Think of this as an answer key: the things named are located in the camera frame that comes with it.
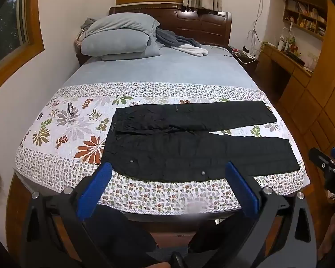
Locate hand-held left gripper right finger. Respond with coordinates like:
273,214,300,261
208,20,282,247
225,161,318,268

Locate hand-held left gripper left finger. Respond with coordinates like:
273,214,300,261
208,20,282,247
21,162,113,268

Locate black pants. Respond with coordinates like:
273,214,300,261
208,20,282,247
102,100,300,184

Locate wooden panelled cabinet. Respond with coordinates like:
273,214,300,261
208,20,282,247
278,0,335,159

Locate floral patterned quilt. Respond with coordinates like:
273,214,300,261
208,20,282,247
15,82,313,216

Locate black flat device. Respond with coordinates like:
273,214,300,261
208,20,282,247
286,51,306,65

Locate wooden desk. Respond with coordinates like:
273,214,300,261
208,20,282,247
256,41,314,104

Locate dark wooden nightstand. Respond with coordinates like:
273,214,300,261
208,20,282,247
228,45,260,76

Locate white power strip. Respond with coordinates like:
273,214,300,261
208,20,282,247
232,49,255,58

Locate light blue bed sheet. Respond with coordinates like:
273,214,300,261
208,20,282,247
63,45,262,90

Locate blue-grey pillow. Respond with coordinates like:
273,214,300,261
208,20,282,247
81,30,163,61
85,13,160,43

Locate white fleece cloth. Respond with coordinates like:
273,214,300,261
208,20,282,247
174,44,209,58

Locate grey crumpled cloth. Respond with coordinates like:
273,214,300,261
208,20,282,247
80,18,97,32

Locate dark grey blanket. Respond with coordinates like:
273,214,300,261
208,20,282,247
155,28,202,52

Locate dark wooden bed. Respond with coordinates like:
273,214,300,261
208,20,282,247
6,4,316,257

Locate wooden side window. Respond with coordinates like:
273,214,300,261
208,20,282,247
0,0,45,99

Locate wooden wall bookshelf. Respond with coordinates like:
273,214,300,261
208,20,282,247
272,0,329,42

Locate hanging wall cables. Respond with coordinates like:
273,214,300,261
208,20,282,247
248,0,272,51

